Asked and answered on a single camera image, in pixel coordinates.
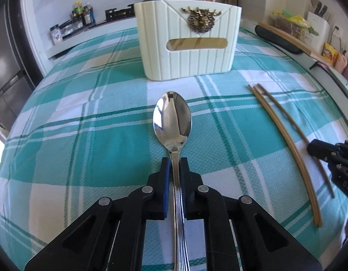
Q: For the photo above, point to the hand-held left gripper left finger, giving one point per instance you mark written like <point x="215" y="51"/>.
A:
<point x="165" y="197"/>

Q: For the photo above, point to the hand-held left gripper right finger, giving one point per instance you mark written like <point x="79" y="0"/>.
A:
<point x="188" y="192"/>

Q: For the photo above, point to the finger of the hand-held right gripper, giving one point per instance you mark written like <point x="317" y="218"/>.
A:
<point x="322" y="149"/>

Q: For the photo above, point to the steel spoon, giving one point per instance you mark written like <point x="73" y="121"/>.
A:
<point x="171" y="118"/>

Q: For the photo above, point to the cream utensil holder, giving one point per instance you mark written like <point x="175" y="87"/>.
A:
<point x="162" y="62"/>

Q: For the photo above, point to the pink cup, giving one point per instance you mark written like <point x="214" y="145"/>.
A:
<point x="341" y="65"/>

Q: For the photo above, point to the wooden cutting board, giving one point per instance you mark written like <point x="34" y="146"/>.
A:
<point x="315" y="54"/>

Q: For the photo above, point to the yellow packet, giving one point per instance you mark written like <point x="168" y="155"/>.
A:
<point x="329" y="53"/>

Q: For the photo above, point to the teal checkered tablecloth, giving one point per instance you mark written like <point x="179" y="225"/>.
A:
<point x="78" y="118"/>

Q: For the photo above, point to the white knife block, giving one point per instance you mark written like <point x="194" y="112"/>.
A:
<point x="316" y="31"/>

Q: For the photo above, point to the basket with yellow bag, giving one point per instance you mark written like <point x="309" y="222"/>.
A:
<point x="289" y="22"/>

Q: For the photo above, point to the black gas stove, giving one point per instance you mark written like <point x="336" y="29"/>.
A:
<point x="117" y="12"/>

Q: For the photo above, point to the white spice jar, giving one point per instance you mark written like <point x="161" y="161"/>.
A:
<point x="56" y="35"/>

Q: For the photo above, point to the dark sauce bottle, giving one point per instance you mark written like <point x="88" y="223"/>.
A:
<point x="88" y="16"/>

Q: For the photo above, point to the yellow cap sauce bottle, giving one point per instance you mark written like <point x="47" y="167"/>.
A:
<point x="77" y="12"/>

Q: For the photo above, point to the grey refrigerator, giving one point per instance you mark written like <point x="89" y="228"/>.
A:
<point x="7" y="62"/>

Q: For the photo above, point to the white wall socket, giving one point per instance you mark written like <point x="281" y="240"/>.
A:
<point x="336" y="29"/>

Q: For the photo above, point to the black door frame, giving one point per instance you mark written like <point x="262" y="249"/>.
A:
<point x="30" y="48"/>

